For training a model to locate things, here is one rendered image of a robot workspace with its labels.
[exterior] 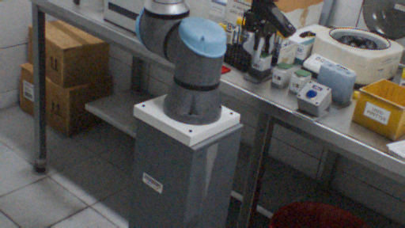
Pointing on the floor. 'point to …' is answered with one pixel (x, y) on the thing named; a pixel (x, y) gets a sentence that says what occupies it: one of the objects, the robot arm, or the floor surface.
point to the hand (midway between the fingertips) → (262, 59)
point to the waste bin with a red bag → (314, 216)
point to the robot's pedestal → (182, 179)
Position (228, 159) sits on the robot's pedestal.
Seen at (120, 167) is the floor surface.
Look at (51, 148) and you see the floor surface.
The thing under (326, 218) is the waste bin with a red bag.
